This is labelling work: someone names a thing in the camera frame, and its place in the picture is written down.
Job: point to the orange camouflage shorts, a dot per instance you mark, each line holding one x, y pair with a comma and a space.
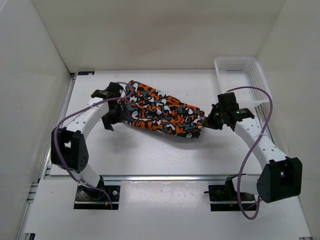
151, 109

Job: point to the black label sticker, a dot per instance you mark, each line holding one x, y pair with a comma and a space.
86, 73

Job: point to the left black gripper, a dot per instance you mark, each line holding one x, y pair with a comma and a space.
122, 117

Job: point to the aluminium rail front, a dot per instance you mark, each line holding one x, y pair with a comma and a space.
135, 178

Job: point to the white perforated plastic basket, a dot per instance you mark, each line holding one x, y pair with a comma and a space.
244, 73

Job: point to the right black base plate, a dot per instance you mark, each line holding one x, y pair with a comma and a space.
221, 200

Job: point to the aluminium rail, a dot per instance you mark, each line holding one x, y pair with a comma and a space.
46, 167
135, 178

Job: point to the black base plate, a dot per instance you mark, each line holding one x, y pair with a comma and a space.
221, 200
90, 199

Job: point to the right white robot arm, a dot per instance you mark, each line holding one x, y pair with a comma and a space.
281, 176

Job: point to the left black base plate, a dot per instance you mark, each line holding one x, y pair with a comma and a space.
90, 199

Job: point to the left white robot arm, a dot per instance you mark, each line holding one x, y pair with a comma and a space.
68, 139

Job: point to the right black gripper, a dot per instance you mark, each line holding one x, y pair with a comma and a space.
210, 123

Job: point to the aluminium rail left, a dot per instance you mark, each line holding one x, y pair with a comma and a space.
46, 167

